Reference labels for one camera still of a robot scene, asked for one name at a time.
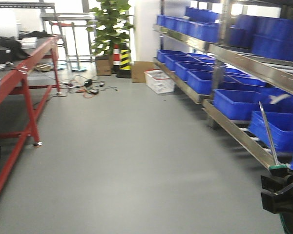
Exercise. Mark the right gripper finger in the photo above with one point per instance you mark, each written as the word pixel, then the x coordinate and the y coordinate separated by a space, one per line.
pixel 277 182
pixel 277 203

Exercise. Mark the steel shelf rack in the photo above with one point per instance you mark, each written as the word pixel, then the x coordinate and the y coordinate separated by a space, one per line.
pixel 277 73

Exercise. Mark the red white traffic cone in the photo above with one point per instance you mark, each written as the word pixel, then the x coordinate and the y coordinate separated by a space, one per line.
pixel 116 59

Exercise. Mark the white plastic basket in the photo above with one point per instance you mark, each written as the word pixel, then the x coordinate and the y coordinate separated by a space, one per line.
pixel 159 82

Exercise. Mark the yellow black traffic cone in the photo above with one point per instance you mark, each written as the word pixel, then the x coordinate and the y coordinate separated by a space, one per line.
pixel 125 64

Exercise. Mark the brown cardboard box on floor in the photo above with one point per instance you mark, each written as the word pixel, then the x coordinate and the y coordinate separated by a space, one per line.
pixel 138 71

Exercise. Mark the green potted plant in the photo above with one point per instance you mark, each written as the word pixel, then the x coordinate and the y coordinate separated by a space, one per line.
pixel 111 25

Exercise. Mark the red metal table frame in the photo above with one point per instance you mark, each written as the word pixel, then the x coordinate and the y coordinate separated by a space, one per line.
pixel 21 106

